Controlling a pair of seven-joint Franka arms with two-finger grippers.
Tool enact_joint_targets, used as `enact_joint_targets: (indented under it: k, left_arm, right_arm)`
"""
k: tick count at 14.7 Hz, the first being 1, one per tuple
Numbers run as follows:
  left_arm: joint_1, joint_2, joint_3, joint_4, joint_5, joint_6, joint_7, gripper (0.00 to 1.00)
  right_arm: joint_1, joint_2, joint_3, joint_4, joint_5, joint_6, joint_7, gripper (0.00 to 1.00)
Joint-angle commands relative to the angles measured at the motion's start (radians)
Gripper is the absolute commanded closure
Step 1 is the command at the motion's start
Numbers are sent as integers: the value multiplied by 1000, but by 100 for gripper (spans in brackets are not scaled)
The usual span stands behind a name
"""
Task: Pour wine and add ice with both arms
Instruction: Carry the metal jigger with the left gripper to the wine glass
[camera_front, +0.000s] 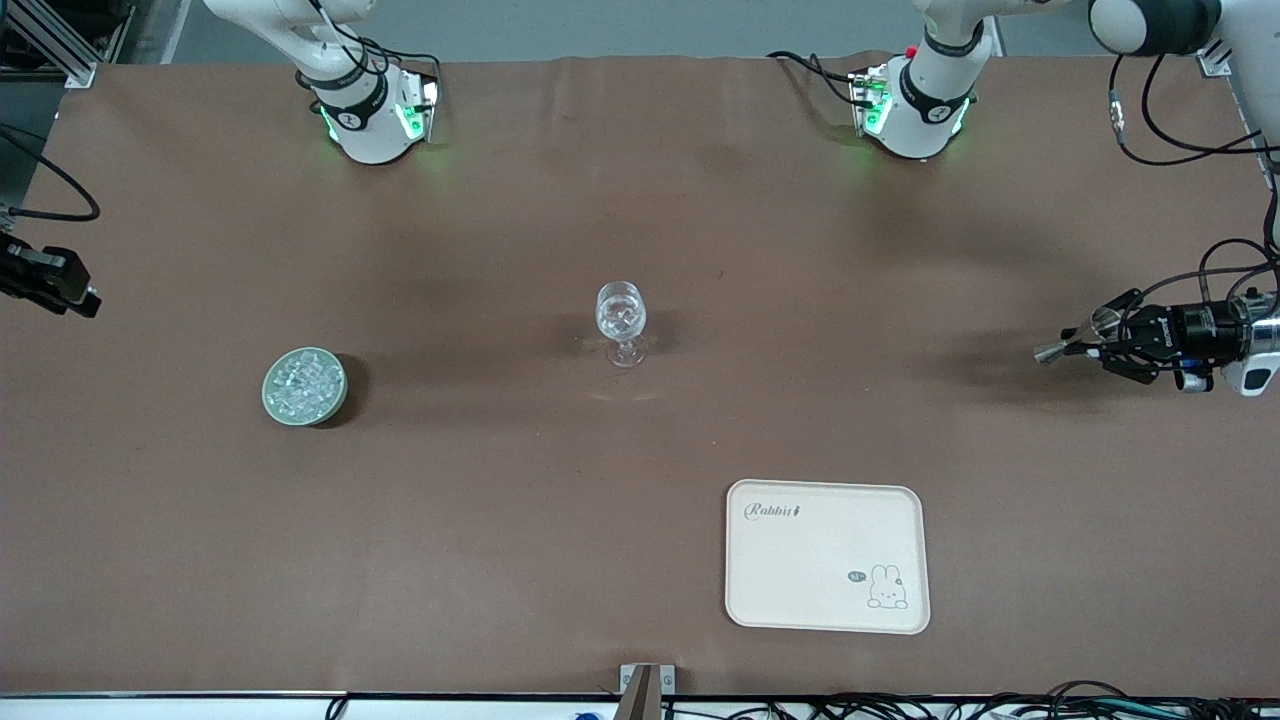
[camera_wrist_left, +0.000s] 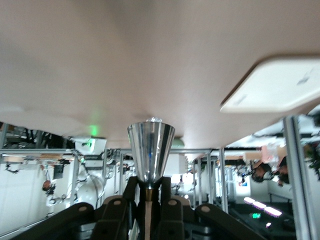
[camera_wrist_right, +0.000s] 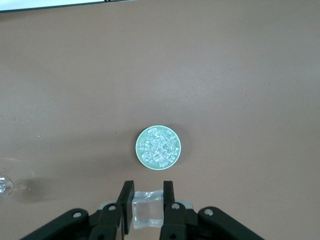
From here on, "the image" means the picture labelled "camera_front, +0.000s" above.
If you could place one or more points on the green round bowl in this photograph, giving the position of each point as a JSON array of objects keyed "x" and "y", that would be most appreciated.
[{"x": 305, "y": 412}]

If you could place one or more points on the grey metal table bracket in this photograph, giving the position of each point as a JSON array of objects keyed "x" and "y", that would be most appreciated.
[{"x": 668, "y": 678}]

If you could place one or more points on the clear wine glass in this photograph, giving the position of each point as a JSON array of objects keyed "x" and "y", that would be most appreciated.
[{"x": 621, "y": 318}]

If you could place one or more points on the green-lit right base plate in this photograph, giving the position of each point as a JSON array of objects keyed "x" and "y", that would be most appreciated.
[{"x": 418, "y": 105}]

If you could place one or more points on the green-lit left base plate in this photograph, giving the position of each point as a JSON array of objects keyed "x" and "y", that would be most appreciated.
[{"x": 872, "y": 100}]

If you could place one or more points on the aluminium frame foot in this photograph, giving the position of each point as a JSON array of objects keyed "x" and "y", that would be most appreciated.
[{"x": 1218, "y": 62}]

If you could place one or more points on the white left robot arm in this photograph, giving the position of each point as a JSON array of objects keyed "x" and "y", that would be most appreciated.
[{"x": 920, "y": 110}]

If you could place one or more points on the cream rabbit print tray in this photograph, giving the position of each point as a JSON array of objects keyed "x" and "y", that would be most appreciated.
[{"x": 826, "y": 556}]

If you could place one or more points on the green-lit base plate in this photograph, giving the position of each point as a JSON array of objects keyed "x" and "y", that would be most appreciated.
[
  {"x": 872, "y": 100},
  {"x": 418, "y": 105}
]

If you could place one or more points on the steel double jigger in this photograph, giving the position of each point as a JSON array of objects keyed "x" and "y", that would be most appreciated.
[{"x": 1052, "y": 352}]

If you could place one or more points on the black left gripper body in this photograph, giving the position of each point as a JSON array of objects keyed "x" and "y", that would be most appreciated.
[{"x": 1188, "y": 330}]

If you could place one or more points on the brown camera post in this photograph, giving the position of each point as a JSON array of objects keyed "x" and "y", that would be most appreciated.
[{"x": 640, "y": 695}]

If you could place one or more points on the clear ice cubes pile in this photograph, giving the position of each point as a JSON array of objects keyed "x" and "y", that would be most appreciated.
[{"x": 303, "y": 383}]

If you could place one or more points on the aluminium frame profile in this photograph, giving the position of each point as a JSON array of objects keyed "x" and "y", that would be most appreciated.
[{"x": 55, "y": 45}]

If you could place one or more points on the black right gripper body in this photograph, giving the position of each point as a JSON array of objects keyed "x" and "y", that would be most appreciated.
[{"x": 38, "y": 274}]

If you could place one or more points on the brown table cover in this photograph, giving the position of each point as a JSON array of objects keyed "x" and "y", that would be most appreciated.
[{"x": 480, "y": 520}]

